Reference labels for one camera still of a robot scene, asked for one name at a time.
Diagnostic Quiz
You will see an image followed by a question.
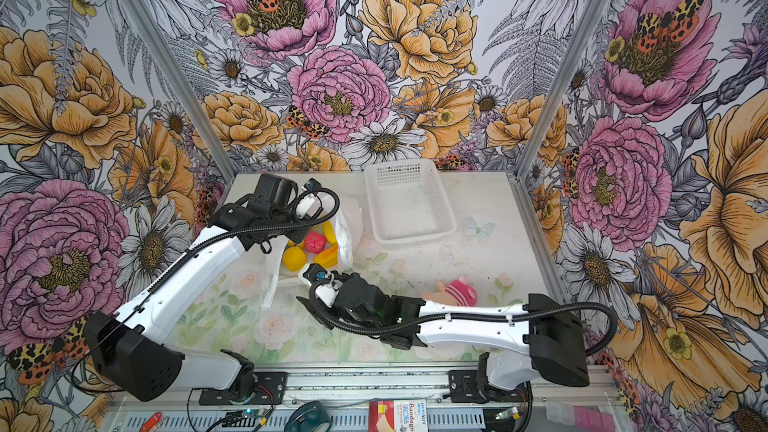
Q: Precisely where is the yellow toy fruit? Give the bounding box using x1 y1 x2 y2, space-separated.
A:
282 246 308 272

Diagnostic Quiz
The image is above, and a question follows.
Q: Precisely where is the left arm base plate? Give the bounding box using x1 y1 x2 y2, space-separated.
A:
198 371 288 406

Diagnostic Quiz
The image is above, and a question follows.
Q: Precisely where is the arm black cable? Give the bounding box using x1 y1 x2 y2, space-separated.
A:
308 278 619 432
70 186 341 394

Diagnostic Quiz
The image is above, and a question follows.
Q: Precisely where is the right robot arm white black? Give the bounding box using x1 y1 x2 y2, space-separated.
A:
299 264 590 399

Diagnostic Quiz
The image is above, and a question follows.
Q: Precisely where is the red handled tool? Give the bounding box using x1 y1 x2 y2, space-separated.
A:
139 412 166 432

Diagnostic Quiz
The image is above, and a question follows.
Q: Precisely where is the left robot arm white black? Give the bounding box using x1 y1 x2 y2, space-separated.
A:
84 173 341 403

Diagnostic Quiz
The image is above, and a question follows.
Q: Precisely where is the white plastic mesh basket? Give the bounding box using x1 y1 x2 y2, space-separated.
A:
364 159 457 247

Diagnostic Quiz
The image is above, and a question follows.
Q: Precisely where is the orange toy fruit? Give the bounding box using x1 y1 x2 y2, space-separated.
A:
314 244 339 270

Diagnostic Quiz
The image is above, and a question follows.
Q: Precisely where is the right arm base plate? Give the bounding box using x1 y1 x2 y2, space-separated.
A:
445 370 528 404

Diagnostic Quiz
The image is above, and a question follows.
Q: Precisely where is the pink toy fruit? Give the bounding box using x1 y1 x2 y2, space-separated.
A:
303 231 328 254

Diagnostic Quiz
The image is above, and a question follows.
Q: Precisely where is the translucent white plastic bag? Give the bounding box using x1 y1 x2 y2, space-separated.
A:
257 195 364 310

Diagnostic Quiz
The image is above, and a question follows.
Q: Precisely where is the cartoon boy plush doll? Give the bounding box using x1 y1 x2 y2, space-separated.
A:
422 277 478 307

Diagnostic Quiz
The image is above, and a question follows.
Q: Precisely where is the pink item in clear box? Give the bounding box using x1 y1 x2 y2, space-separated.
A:
545 402 616 432

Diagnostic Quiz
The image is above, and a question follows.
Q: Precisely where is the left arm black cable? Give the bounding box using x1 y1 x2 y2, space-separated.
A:
70 186 341 394

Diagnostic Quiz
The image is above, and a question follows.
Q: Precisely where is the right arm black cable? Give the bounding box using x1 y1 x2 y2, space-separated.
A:
308 278 619 432

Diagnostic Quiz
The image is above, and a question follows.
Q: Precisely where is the red bandage box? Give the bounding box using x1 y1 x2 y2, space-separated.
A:
368 399 428 432

